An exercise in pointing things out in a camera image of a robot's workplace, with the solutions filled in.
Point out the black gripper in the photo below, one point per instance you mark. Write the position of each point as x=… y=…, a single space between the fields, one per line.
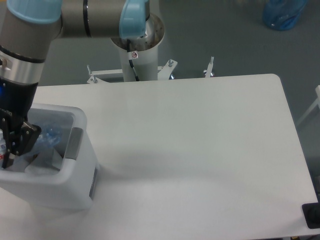
x=15 y=102

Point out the white levelling foot bracket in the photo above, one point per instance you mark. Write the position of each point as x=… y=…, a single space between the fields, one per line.
x=208 y=72

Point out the clear plastic water bottle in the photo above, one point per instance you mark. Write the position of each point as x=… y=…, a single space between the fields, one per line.
x=48 y=138

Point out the white trash can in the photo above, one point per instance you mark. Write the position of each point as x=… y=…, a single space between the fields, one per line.
x=60 y=172

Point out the white frame at right edge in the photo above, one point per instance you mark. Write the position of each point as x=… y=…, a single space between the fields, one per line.
x=311 y=111

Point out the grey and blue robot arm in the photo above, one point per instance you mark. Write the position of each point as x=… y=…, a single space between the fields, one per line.
x=28 y=29

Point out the black device at table corner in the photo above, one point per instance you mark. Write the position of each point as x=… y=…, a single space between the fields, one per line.
x=311 y=213

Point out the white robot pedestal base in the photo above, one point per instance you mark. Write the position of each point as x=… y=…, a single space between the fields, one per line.
x=139 y=57

